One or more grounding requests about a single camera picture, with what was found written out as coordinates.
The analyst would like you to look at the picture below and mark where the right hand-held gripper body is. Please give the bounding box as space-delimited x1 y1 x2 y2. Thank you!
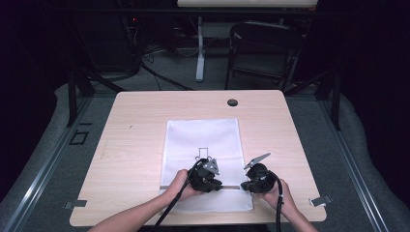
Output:
243 152 278 194

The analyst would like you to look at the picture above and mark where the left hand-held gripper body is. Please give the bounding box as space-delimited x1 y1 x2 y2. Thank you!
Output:
188 158 223 193

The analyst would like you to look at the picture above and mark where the white woven towel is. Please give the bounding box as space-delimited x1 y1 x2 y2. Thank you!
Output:
159 118 254 213

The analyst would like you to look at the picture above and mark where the person's left hand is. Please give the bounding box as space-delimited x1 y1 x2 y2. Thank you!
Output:
164 168 202 203

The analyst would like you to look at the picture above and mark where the person's right hand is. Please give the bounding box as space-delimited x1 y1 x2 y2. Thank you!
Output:
255 179 297 220

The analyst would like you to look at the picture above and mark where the grey tape strip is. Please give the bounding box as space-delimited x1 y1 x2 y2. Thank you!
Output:
63 199 88 210
308 194 334 208

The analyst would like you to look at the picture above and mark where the black metal stand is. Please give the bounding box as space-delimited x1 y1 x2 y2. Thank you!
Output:
66 68 128 129
282 68 343 131

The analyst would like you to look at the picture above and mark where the white metal table leg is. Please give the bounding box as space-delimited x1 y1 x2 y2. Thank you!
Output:
194 16 207 83

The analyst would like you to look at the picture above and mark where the black folding chair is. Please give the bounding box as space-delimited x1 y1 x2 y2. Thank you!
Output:
223 20 305 92

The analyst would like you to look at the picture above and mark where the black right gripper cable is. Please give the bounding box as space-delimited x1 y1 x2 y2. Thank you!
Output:
269 170 285 232

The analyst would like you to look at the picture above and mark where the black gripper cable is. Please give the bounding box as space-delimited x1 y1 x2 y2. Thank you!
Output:
150 159 207 232
269 170 285 232

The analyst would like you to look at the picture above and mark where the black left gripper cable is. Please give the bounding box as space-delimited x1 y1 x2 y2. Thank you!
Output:
150 159 207 232

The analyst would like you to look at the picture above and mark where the aluminium floor rail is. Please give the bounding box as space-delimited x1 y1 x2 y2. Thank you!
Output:
2 96 95 232
316 96 392 232

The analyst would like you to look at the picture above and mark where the black floor cable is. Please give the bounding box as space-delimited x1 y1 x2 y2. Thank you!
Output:
138 61 195 92

